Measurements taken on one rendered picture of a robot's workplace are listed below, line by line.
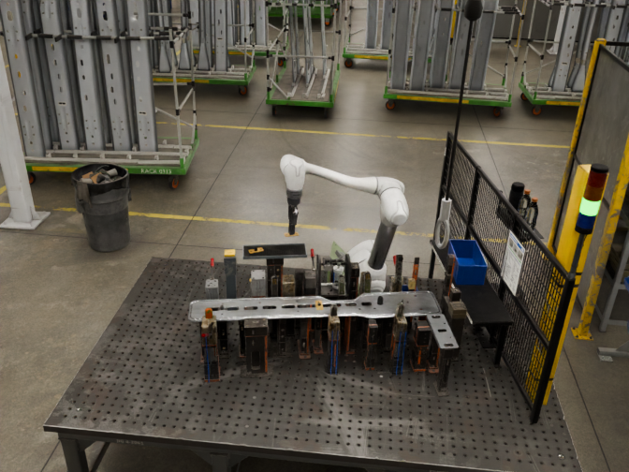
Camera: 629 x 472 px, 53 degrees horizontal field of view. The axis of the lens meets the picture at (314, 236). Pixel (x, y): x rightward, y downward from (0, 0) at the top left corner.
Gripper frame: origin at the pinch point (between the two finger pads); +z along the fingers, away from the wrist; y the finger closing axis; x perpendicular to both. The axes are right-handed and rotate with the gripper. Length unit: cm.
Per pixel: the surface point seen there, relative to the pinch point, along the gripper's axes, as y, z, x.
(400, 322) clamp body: 71, 21, 39
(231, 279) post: -1.5, 31.8, -34.4
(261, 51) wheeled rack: -862, 110, 204
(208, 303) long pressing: 21, 31, -52
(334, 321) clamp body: 61, 23, 7
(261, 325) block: 51, 27, -30
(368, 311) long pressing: 52, 26, 30
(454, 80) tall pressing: -546, 76, 430
